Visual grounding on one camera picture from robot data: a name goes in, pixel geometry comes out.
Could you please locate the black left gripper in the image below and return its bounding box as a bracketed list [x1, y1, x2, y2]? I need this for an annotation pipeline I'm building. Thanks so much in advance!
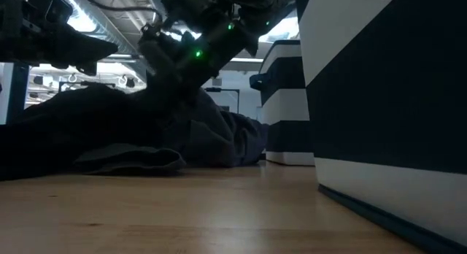
[0, 0, 120, 77]

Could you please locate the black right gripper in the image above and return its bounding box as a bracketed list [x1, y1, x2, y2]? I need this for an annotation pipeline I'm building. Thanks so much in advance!
[139, 16, 260, 109]

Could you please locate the black garment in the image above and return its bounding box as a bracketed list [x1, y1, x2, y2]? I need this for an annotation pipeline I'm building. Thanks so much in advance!
[0, 82, 188, 182]

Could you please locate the dark grey garment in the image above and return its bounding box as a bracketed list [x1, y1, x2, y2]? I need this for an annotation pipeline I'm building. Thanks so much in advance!
[160, 88, 270, 169]

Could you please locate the long ceiling light tube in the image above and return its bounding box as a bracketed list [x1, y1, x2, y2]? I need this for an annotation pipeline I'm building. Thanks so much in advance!
[100, 53, 264, 64]

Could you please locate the blue pillar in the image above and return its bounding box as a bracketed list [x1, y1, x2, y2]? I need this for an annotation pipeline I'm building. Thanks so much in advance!
[6, 62, 31, 126]

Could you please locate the navy white striped fabric bin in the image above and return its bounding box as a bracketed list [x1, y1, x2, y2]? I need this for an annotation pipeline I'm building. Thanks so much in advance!
[249, 39, 319, 166]
[294, 0, 467, 254]

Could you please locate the black gantry frame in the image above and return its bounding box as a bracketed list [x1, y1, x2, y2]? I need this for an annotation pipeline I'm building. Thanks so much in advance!
[204, 87, 241, 115]

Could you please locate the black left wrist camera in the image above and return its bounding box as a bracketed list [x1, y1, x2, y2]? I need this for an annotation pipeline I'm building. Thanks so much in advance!
[44, 0, 74, 25]

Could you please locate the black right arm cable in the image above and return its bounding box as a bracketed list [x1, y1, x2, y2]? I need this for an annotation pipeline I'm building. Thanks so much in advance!
[80, 0, 164, 23]

